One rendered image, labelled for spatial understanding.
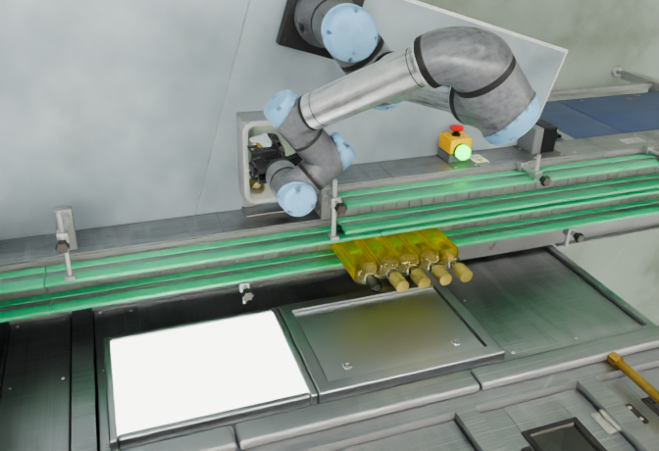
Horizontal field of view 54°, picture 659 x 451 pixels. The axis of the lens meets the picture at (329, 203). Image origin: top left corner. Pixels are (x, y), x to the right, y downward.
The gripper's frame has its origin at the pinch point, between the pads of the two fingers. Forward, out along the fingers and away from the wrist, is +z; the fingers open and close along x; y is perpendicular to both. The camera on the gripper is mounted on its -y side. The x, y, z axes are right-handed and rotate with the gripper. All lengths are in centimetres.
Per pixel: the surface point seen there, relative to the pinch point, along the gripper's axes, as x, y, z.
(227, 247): 22.8, 13.8, -9.2
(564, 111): 16, -122, 37
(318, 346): 40, -2, -34
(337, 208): 11.7, -12.4, -18.4
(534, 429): 45, -39, -69
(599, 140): 14, -109, 3
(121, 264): 22.3, 39.5, -9.7
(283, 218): 21.0, -3.1, -1.8
